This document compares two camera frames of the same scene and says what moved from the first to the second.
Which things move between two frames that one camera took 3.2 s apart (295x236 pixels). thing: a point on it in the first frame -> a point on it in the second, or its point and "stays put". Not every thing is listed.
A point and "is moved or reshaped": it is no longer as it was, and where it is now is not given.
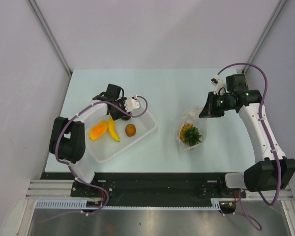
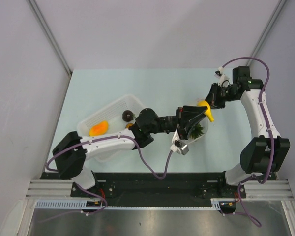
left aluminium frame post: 49,36 stays put
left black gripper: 115,116 -> 187,113
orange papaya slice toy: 98,130 stays put
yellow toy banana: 111,124 is moved or reshaped
